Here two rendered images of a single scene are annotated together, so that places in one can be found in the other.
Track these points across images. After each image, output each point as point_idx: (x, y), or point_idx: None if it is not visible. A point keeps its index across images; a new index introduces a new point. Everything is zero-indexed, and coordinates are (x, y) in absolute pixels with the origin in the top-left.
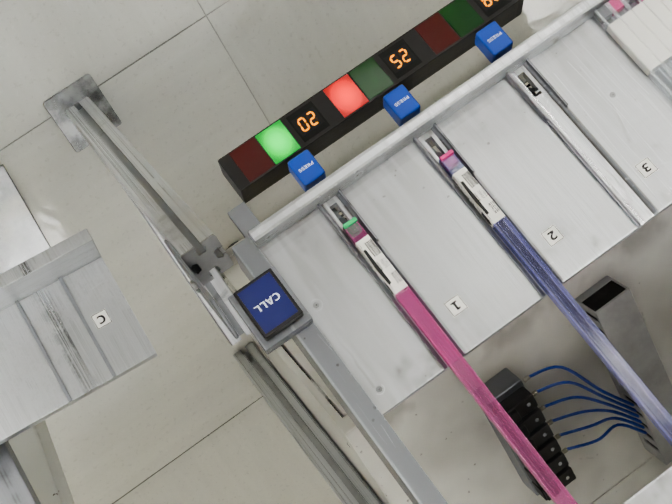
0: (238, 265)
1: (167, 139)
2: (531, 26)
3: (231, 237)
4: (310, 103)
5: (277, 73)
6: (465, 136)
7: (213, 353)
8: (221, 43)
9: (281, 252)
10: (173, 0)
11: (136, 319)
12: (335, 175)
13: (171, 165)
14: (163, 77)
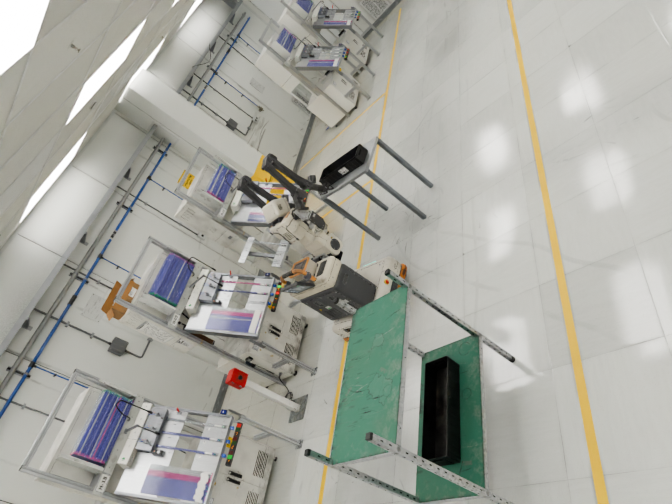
0: (300, 317)
1: (319, 319)
2: (297, 375)
3: (308, 325)
4: (279, 290)
5: (315, 335)
6: (265, 296)
7: None
8: (321, 328)
9: (271, 280)
10: (327, 323)
11: (274, 266)
12: (271, 285)
13: (317, 319)
14: (323, 320)
